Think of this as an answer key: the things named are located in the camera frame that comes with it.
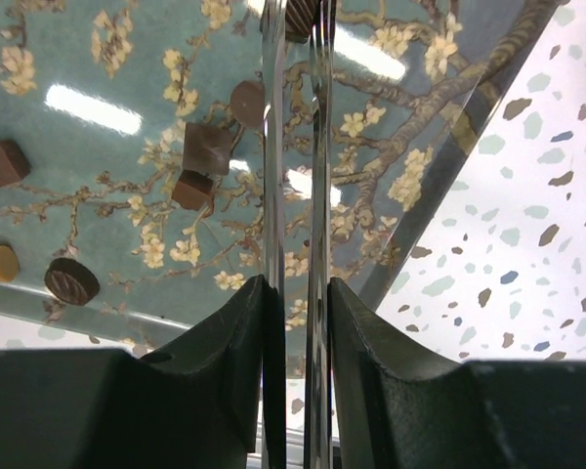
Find dark rectangular chocolate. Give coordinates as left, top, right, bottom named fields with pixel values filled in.
left=172, top=170, right=214, bottom=211

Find floral blue serving tray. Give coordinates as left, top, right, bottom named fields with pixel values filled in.
left=0, top=1, right=557, bottom=348

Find dark ridged square chocolate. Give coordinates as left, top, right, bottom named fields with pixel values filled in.
left=285, top=0, right=317, bottom=44

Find dark round flat chocolate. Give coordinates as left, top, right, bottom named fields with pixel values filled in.
left=230, top=80, right=265, bottom=129

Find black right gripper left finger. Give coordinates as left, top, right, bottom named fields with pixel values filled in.
left=0, top=276, right=271, bottom=468

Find dark cube chocolate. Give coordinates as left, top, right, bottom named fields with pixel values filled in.
left=182, top=122, right=234, bottom=176

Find metal serving tongs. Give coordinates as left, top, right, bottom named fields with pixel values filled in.
left=262, top=1, right=336, bottom=468

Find brown cube chocolate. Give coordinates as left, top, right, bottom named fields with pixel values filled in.
left=0, top=140, right=31, bottom=188

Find dark ridged oval chocolate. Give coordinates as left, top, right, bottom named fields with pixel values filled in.
left=44, top=258, right=101, bottom=306

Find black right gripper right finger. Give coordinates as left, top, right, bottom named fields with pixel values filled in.
left=329, top=278, right=586, bottom=468

